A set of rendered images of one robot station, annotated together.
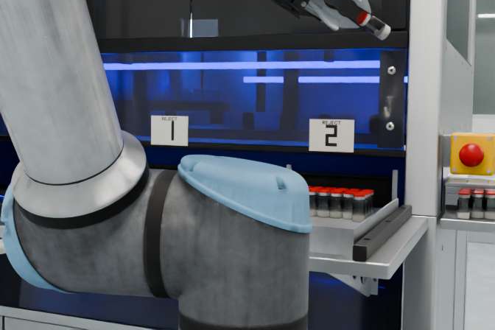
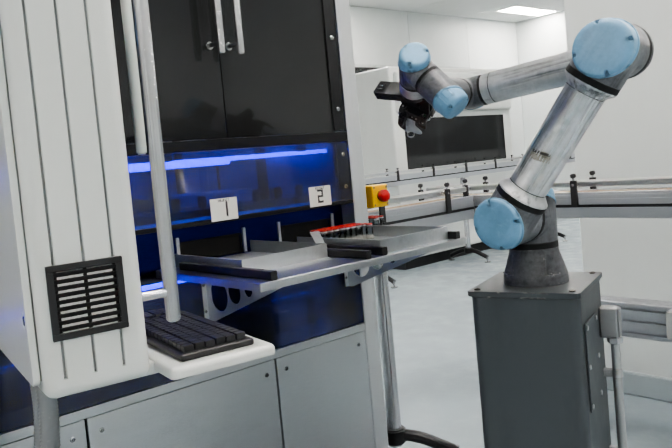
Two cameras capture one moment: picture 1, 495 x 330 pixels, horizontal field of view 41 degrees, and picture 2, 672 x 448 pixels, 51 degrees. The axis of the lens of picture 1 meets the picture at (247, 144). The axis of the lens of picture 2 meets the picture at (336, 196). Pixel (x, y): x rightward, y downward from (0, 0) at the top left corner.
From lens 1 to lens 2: 1.72 m
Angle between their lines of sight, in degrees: 63
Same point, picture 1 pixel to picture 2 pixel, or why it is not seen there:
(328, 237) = (439, 233)
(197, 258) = (550, 219)
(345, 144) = (327, 199)
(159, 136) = (217, 214)
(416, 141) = (357, 193)
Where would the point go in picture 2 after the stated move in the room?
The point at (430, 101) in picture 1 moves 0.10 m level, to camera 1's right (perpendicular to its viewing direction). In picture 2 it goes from (360, 169) to (373, 168)
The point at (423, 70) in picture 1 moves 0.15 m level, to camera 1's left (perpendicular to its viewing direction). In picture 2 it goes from (355, 153) to (334, 154)
